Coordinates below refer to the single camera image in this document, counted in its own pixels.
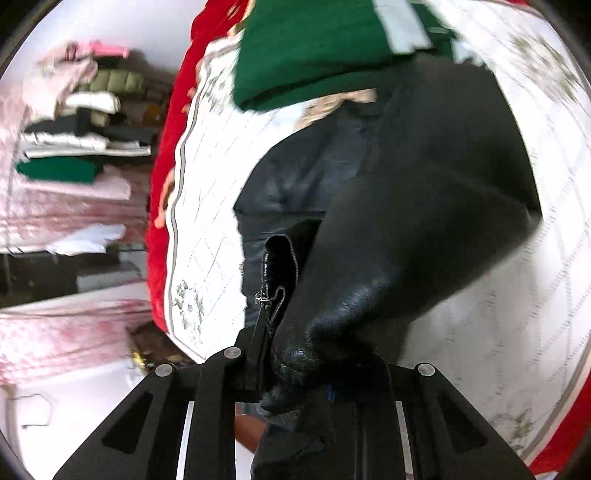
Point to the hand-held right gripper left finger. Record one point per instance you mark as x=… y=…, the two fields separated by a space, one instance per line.
x=221 y=383

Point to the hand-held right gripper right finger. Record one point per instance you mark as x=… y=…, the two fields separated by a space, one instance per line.
x=415 y=397

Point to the black leather jacket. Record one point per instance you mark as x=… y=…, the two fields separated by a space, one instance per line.
x=406 y=221

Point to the stack of folded clothes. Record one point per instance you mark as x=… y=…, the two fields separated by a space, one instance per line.
x=87 y=115

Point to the white floral quilted bedspread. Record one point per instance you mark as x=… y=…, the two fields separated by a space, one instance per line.
x=217 y=175

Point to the pink floral cloth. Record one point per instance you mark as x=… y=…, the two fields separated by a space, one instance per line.
x=60 y=203

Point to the red blanket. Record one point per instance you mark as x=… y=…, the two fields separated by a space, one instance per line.
x=173 y=138

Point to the green folded garment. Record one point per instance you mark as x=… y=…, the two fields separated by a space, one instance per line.
x=318 y=50

